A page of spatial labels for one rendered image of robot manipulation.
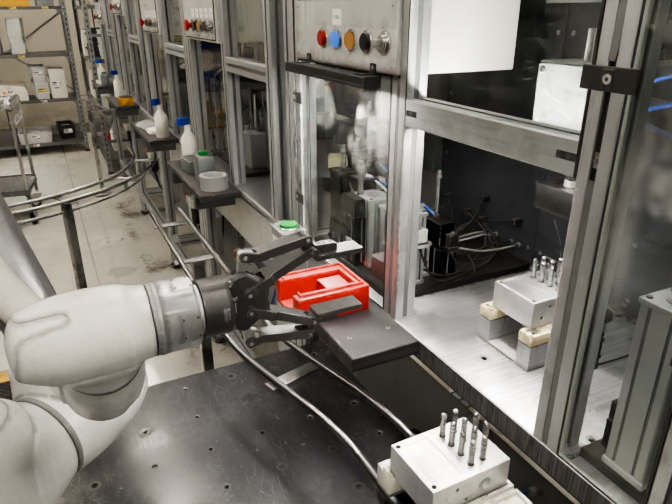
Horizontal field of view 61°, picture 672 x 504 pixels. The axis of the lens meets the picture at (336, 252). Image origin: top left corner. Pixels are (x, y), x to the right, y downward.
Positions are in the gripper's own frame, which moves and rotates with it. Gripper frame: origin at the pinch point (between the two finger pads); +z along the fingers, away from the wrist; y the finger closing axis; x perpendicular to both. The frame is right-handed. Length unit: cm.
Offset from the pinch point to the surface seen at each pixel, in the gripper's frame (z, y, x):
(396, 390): 38, -59, 41
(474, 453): 8.5, -17.8, -21.0
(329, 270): 14.8, -16.0, 34.3
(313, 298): 6.6, -16.2, 24.5
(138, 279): -1, -112, 262
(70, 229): -32, -43, 167
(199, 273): -1, -36, 88
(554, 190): 39.4, 7.3, 0.1
